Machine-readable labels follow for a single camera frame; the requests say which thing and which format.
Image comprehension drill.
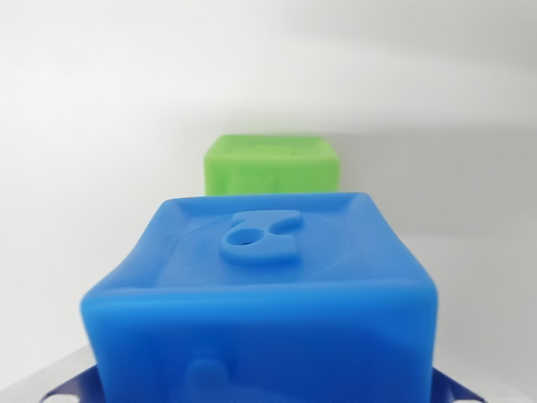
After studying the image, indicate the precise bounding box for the black-padded silver gripper right finger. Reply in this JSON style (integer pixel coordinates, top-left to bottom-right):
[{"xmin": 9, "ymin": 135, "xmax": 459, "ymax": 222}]
[{"xmin": 430, "ymin": 346, "xmax": 504, "ymax": 403}]

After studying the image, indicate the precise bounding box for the blue embossed cube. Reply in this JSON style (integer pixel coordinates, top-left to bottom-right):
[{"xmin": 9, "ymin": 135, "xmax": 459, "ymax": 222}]
[{"xmin": 79, "ymin": 191, "xmax": 440, "ymax": 403}]

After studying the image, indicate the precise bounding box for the black-padded silver gripper left finger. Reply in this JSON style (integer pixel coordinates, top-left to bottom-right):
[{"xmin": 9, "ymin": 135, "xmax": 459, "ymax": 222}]
[{"xmin": 0, "ymin": 346, "xmax": 101, "ymax": 403}]

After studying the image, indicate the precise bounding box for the green embossed cube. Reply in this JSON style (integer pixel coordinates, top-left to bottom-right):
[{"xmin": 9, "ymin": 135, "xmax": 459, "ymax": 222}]
[{"xmin": 203, "ymin": 133, "xmax": 341, "ymax": 198}]

